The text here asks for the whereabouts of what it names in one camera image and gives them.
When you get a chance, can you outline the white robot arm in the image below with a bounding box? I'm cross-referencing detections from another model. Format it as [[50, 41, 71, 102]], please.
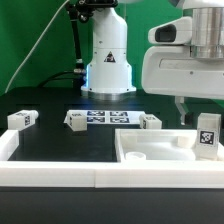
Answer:
[[81, 0, 224, 124]]

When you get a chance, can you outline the black cable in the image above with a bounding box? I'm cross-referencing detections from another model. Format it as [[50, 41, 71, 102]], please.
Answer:
[[39, 70, 88, 89]]

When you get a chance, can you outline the white cable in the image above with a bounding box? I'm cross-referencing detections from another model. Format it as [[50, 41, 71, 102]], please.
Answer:
[[4, 0, 72, 95]]

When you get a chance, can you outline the printed marker sheet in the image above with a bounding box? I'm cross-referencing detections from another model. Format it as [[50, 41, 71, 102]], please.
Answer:
[[68, 110, 144, 124]]

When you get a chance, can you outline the white U-shaped fence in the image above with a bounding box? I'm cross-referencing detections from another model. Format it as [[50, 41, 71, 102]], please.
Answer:
[[0, 130, 224, 188]]

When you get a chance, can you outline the white square tabletop part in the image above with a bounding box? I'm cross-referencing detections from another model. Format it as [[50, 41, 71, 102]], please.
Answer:
[[114, 128, 224, 164]]

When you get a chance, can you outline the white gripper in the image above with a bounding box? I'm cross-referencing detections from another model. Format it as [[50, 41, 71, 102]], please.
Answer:
[[141, 15, 224, 125]]

